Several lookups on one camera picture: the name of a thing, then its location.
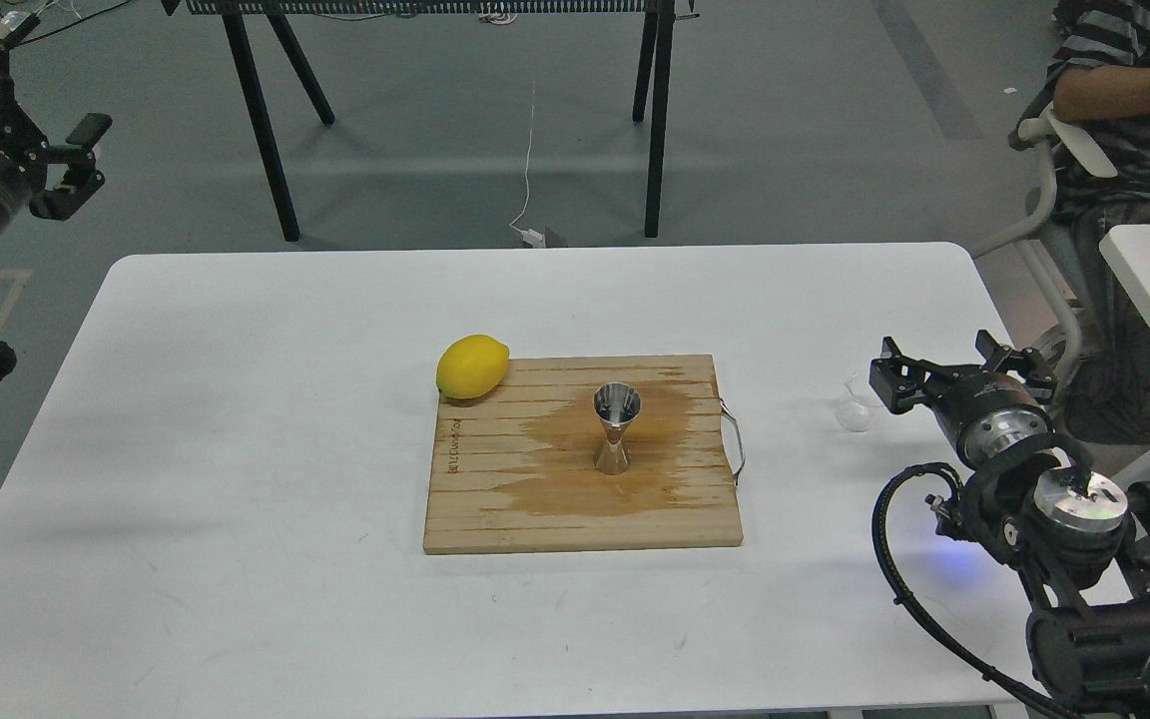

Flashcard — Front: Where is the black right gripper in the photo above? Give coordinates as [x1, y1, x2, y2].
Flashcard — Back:
[868, 331, 1059, 469]

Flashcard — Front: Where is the small clear glass cup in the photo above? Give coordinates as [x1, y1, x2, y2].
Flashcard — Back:
[834, 372, 884, 433]

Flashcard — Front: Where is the steel double jigger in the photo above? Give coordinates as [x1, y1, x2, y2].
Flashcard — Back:
[593, 382, 642, 476]

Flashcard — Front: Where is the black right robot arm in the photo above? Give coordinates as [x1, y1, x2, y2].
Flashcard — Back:
[868, 331, 1150, 718]

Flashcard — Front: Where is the white office chair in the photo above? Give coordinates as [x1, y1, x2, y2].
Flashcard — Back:
[969, 85, 1150, 545]

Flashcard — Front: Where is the person in striped shirt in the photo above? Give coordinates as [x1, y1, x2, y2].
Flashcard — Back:
[1047, 1, 1150, 445]

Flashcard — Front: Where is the wooden cutting board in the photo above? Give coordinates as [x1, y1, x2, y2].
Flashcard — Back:
[423, 355, 743, 554]

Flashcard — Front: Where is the yellow lemon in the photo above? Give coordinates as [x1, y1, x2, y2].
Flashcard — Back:
[435, 334, 509, 400]

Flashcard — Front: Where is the cable bundle on floor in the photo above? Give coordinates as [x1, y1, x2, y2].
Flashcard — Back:
[0, 0, 137, 46]

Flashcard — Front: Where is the white cable with plug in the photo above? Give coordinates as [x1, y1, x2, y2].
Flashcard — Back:
[509, 78, 549, 250]

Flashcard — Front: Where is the black metal frame table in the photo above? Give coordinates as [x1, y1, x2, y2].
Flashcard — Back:
[163, 1, 702, 246]

